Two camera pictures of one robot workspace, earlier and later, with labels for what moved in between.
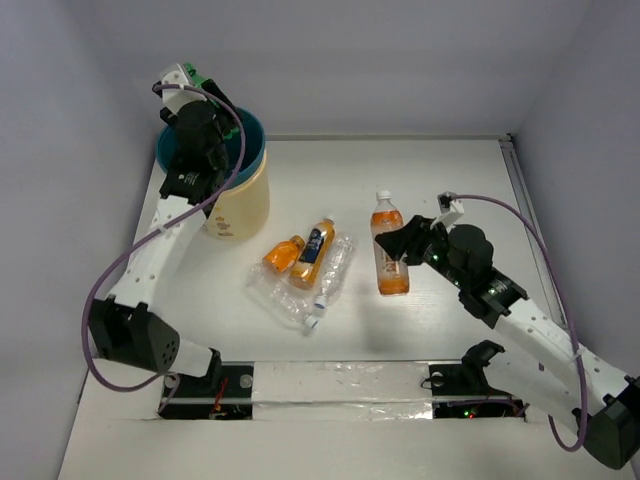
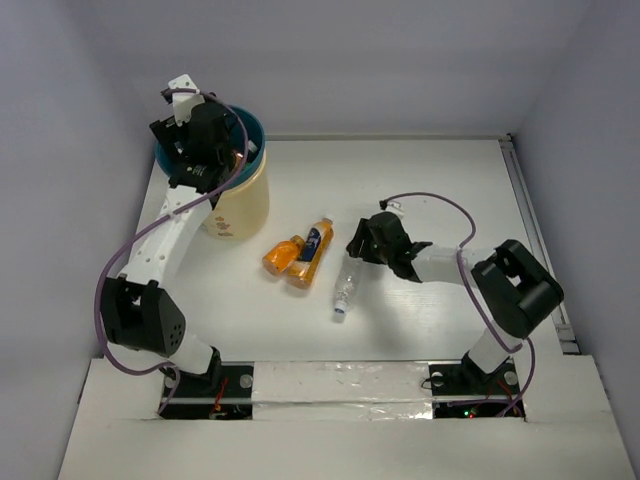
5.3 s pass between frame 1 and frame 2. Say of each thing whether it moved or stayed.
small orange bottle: stayed
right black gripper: moved
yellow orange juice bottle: stayed
